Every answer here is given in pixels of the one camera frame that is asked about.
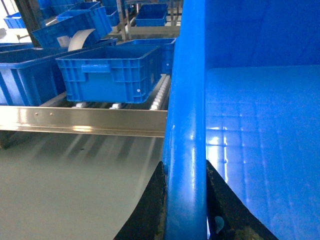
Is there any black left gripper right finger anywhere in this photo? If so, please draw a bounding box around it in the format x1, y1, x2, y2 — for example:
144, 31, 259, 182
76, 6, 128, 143
206, 160, 277, 240

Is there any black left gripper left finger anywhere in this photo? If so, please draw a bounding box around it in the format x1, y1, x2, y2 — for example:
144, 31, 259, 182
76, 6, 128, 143
114, 161, 166, 240

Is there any blue plastic crate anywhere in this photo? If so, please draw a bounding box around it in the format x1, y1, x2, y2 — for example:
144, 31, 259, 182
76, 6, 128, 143
163, 0, 320, 240

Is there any neighbour blue crate on shelf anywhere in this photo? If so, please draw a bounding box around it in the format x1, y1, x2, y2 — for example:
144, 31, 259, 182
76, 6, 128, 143
56, 45, 162, 104

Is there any blue crate far left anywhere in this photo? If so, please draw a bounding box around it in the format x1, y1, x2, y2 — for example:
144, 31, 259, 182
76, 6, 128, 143
0, 48, 69, 107

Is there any blue crate on back rack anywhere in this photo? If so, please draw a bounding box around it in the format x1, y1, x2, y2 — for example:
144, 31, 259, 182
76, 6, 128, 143
135, 3, 168, 27

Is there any blue crate with white sheet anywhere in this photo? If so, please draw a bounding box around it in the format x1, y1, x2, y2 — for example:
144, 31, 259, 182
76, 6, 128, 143
32, 7, 112, 48

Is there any metal shelf front rail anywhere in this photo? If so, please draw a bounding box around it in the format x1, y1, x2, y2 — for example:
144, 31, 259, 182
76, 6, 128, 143
0, 106, 168, 138

